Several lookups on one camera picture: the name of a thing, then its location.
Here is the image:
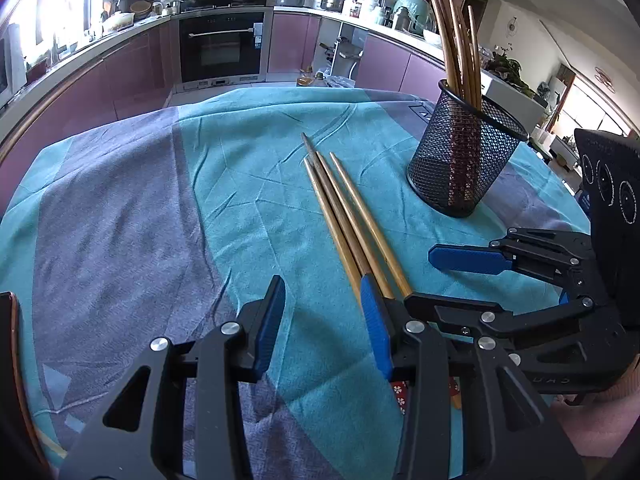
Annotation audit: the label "dark brown-edged object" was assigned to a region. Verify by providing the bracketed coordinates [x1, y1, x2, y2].
[0, 290, 46, 480]

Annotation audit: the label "black built-in oven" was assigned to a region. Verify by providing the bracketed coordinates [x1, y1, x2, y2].
[177, 10, 266, 86]

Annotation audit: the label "golden floral-end chopstick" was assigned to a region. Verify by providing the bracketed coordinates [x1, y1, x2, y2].
[303, 157, 408, 413]
[330, 152, 462, 411]
[316, 150, 398, 303]

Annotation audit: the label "black mesh utensil holder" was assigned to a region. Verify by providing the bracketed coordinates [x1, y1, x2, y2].
[406, 78, 529, 218]

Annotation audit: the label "white countertop appliance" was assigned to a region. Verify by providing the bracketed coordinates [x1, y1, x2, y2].
[0, 25, 26, 106]

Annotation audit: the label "teal and grey tablecloth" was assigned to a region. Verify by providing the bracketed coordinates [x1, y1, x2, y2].
[0, 85, 593, 480]

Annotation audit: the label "bunch of wooden chopsticks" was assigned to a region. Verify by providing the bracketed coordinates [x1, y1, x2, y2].
[427, 0, 483, 206]

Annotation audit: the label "kitchen window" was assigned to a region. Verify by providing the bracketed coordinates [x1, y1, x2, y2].
[15, 0, 101, 46]

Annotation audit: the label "plain dark brown chopstick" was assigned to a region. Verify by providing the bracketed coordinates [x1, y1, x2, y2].
[301, 132, 376, 288]

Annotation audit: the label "white casserole pot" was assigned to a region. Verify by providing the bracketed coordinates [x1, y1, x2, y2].
[102, 10, 136, 31]

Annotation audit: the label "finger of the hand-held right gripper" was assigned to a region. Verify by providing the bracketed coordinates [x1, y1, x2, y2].
[429, 228, 596, 286]
[404, 292, 621, 346]

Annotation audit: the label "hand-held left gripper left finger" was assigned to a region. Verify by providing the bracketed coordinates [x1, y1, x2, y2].
[60, 275, 287, 480]

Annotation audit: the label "teal covered fan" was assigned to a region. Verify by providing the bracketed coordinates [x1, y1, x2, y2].
[392, 0, 436, 33]

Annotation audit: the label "long pink lower cabinets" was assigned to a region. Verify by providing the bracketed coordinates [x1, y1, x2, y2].
[0, 22, 173, 171]

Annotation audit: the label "potted plant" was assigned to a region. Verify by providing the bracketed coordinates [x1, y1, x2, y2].
[482, 52, 536, 96]

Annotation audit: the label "pink lower cabinets with gap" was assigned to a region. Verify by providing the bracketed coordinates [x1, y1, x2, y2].
[267, 10, 451, 103]

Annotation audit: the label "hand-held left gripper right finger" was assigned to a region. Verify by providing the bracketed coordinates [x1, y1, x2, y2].
[360, 274, 586, 480]

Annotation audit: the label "pink clothing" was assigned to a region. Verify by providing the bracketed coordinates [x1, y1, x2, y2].
[545, 360, 640, 461]

